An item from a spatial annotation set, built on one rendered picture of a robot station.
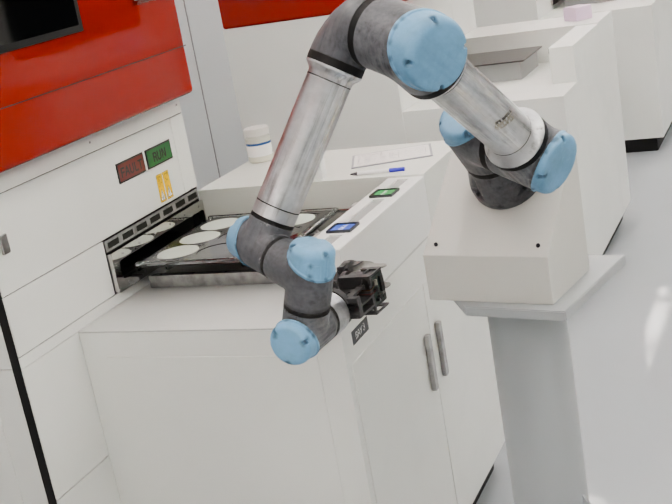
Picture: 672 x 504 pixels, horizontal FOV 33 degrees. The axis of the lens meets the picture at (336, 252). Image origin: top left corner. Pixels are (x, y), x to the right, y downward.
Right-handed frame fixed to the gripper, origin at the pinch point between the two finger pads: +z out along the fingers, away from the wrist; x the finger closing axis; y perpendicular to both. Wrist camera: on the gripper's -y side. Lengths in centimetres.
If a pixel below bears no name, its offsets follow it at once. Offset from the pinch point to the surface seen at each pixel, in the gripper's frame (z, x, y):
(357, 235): 22.3, 0.1, -13.1
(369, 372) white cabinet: 15.6, -27.5, -13.5
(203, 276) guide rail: 30, -9, -59
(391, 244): 39.6, -7.7, -14.8
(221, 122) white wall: 333, -24, -250
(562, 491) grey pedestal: 26, -60, 19
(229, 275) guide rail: 30, -10, -52
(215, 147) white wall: 321, -35, -249
